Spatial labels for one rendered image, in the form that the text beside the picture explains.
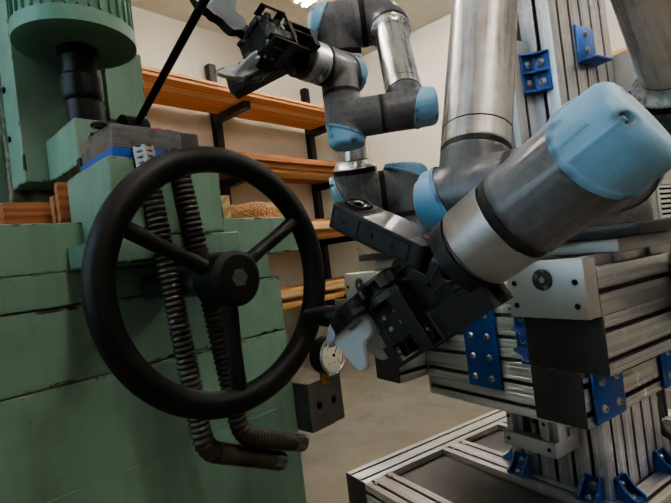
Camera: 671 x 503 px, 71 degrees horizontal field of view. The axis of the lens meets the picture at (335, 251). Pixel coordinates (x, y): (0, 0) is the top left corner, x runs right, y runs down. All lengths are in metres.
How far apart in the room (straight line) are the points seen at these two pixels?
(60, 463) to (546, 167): 0.58
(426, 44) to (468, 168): 4.01
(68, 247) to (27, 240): 0.04
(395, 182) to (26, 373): 0.91
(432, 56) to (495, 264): 4.08
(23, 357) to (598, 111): 0.59
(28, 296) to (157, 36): 3.35
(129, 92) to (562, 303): 0.91
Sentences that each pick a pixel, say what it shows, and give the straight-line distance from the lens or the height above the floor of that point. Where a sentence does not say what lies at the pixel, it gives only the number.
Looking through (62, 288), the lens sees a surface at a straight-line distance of 0.64.
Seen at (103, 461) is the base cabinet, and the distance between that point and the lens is 0.68.
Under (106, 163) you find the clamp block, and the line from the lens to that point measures 0.58.
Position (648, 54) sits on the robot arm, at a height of 1.05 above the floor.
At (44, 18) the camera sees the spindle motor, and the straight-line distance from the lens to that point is 0.84.
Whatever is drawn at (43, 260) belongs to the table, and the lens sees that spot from 0.64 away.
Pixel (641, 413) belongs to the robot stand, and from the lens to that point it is 1.38.
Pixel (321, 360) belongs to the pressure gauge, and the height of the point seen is 0.66.
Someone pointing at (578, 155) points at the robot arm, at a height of 0.86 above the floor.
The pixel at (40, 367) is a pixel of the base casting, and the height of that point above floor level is 0.74.
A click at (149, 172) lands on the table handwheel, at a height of 0.92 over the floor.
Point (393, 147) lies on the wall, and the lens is 4.48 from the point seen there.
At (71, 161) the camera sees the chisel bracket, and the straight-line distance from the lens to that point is 0.82.
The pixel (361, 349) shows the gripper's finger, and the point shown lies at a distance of 0.48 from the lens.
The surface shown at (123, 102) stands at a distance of 1.10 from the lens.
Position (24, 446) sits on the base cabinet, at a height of 0.66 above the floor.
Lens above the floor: 0.82
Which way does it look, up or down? 1 degrees up
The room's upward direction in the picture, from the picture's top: 7 degrees counter-clockwise
